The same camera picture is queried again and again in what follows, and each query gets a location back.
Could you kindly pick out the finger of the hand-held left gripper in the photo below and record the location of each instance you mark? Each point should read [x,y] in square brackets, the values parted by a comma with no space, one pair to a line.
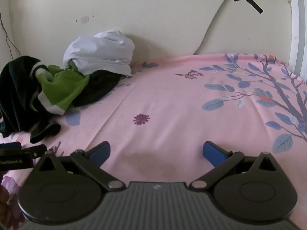
[36,151]

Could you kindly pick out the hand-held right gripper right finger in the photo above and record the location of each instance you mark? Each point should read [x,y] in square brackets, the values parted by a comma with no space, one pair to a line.
[212,153]

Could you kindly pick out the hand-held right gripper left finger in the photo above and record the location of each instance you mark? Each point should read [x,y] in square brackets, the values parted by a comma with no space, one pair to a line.
[101,152]

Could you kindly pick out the black garment with white stripes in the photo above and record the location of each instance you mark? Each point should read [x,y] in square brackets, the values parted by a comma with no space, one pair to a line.
[16,95]

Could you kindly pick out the pink floral bed sheet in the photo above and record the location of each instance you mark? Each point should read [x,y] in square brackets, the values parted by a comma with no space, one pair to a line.
[172,105]

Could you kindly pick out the plain black garment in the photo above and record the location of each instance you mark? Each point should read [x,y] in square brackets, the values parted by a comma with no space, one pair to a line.
[96,88]

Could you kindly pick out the green and white garment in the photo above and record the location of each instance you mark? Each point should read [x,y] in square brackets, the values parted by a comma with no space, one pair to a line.
[61,88]

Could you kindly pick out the white window frame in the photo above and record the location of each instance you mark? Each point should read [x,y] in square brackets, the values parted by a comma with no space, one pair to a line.
[297,28]

